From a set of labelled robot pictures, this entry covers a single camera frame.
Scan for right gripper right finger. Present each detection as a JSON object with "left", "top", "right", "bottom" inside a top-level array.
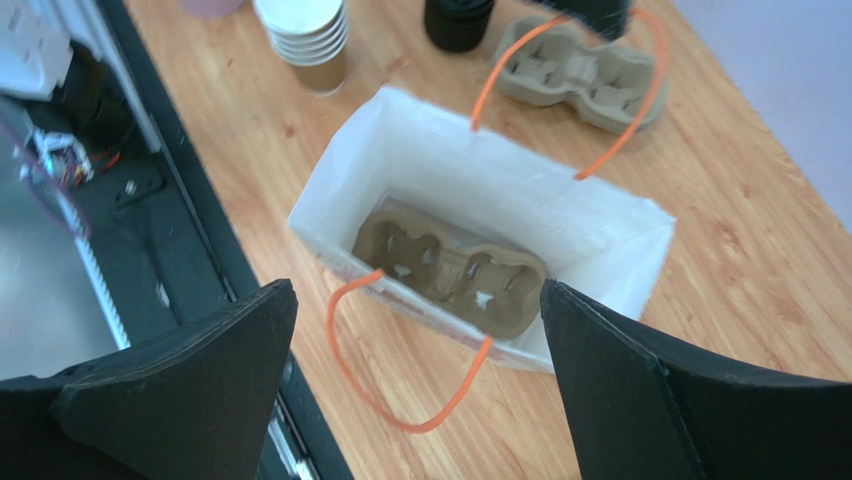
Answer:
[{"left": 540, "top": 280, "right": 851, "bottom": 479}]

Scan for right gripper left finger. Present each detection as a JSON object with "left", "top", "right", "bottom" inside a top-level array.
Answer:
[{"left": 1, "top": 279, "right": 298, "bottom": 479}]

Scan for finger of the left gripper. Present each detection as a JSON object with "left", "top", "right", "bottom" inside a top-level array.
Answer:
[{"left": 533, "top": 0, "right": 631, "bottom": 40}]

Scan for pulp cup carrier tray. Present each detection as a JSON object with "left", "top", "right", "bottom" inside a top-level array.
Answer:
[{"left": 353, "top": 202, "right": 548, "bottom": 339}]

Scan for paper takeout bag orange handles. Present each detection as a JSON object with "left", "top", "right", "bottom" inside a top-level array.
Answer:
[{"left": 288, "top": 8, "right": 674, "bottom": 434}]

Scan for stack of paper cups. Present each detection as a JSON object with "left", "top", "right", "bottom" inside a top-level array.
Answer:
[{"left": 253, "top": 0, "right": 349, "bottom": 96}]

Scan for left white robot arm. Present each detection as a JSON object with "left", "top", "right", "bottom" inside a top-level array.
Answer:
[{"left": 1, "top": 1, "right": 634, "bottom": 101}]

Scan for stack of black lids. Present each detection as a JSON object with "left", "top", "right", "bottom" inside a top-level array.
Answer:
[{"left": 423, "top": 0, "right": 495, "bottom": 53}]

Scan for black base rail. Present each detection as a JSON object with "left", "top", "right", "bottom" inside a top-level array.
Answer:
[{"left": 58, "top": 1, "right": 351, "bottom": 479}]

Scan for aluminium frame base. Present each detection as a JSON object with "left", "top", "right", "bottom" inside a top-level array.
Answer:
[{"left": 0, "top": 0, "right": 161, "bottom": 384}]

